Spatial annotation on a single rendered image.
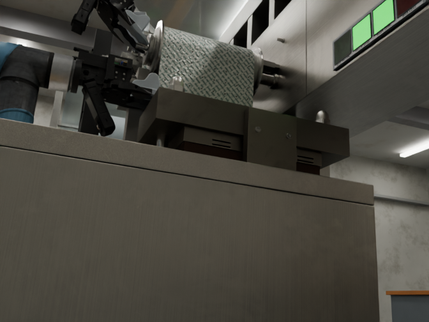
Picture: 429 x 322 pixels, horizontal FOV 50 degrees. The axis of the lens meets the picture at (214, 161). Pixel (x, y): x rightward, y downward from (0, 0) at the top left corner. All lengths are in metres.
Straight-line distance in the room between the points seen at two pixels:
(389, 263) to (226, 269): 10.06
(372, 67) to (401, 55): 0.06
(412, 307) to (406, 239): 6.89
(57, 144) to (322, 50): 0.63
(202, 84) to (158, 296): 0.56
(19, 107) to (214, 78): 0.44
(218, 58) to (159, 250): 0.58
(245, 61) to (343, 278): 0.59
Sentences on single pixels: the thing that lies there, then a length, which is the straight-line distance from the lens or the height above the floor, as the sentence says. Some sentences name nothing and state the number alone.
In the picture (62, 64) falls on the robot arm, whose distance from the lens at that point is 0.98.
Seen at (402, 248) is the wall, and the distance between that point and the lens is 11.02.
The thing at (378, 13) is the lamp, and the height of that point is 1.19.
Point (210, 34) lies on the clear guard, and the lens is 1.91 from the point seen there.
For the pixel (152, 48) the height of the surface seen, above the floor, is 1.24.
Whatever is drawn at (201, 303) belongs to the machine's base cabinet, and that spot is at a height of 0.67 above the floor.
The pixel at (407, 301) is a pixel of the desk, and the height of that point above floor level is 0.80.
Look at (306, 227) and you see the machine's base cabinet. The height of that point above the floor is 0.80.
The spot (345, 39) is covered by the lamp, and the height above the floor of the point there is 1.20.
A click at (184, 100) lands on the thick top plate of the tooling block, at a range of 0.82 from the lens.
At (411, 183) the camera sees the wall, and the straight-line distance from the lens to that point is 11.58.
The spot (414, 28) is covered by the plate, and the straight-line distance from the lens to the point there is 0.88.
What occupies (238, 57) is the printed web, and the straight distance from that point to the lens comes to 1.15.
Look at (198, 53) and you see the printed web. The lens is 1.11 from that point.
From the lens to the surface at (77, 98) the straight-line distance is 2.12.
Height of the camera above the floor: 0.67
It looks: 18 degrees up
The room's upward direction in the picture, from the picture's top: 4 degrees clockwise
